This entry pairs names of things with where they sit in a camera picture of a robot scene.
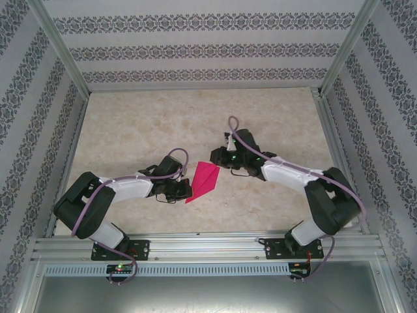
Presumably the pink paper sheet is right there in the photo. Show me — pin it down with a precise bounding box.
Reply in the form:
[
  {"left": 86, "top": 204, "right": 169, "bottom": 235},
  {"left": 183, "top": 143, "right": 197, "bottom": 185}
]
[{"left": 184, "top": 161, "right": 221, "bottom": 205}]

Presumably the left circuit board green light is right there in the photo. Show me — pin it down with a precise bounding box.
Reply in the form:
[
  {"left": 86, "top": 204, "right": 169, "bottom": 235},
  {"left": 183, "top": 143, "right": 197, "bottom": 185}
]
[{"left": 106, "top": 263, "right": 135, "bottom": 275}]

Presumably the aluminium front rail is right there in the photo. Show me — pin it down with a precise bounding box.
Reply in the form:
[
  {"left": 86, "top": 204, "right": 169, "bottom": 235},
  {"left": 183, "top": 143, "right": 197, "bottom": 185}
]
[{"left": 31, "top": 230, "right": 388, "bottom": 262}]

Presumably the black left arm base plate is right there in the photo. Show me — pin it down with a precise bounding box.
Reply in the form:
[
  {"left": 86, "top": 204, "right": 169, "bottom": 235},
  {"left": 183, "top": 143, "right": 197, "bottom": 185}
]
[{"left": 91, "top": 239, "right": 151, "bottom": 261}]

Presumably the slotted grey cable duct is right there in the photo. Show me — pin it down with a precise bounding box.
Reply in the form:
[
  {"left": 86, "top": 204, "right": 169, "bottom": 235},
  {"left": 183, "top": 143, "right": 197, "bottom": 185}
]
[{"left": 44, "top": 263, "right": 291, "bottom": 278}]

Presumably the aluminium side rail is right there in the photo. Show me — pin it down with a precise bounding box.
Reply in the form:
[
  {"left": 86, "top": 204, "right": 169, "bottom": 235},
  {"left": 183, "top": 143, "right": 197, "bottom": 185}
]
[
  {"left": 45, "top": 93, "right": 91, "bottom": 238},
  {"left": 311, "top": 87, "right": 371, "bottom": 234}
]

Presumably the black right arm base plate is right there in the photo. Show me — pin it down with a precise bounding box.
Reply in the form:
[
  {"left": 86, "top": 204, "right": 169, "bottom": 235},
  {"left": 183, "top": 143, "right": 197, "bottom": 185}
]
[{"left": 264, "top": 237, "right": 325, "bottom": 261}]

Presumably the aluminium frame post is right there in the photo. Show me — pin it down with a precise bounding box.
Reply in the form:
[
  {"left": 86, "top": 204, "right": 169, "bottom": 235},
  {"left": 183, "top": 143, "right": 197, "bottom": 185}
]
[
  {"left": 321, "top": 0, "right": 381, "bottom": 95},
  {"left": 27, "top": 0, "right": 91, "bottom": 95}
]

